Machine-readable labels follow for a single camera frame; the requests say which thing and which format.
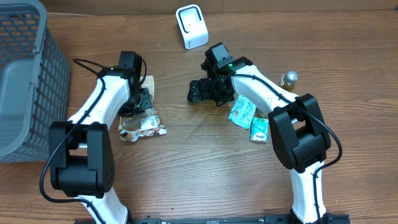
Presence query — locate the brown Pantree snack pouch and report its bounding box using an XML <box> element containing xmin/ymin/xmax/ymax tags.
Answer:
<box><xmin>118</xmin><ymin>75</ymin><xmax>167</xmax><ymax>142</ymax></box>

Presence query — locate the small teal white packet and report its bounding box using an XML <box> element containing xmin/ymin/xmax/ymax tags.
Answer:
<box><xmin>250</xmin><ymin>117</ymin><xmax>269</xmax><ymax>142</ymax></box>

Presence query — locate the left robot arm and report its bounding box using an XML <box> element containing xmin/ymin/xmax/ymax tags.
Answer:
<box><xmin>44</xmin><ymin>64</ymin><xmax>150</xmax><ymax>223</ymax></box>

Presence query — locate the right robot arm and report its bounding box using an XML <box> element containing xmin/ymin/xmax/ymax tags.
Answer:
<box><xmin>187</xmin><ymin>56</ymin><xmax>333</xmax><ymax>223</ymax></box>

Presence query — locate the white barcode scanner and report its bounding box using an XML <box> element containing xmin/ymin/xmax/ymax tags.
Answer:
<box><xmin>175</xmin><ymin>4</ymin><xmax>209</xmax><ymax>50</ymax></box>

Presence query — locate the grey plastic mesh basket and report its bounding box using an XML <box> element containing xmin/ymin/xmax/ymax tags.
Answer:
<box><xmin>1</xmin><ymin>0</ymin><xmax>71</xmax><ymax>163</ymax></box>

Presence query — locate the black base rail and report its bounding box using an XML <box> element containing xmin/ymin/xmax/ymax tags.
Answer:
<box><xmin>74</xmin><ymin>213</ymin><xmax>351</xmax><ymax>224</ymax></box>

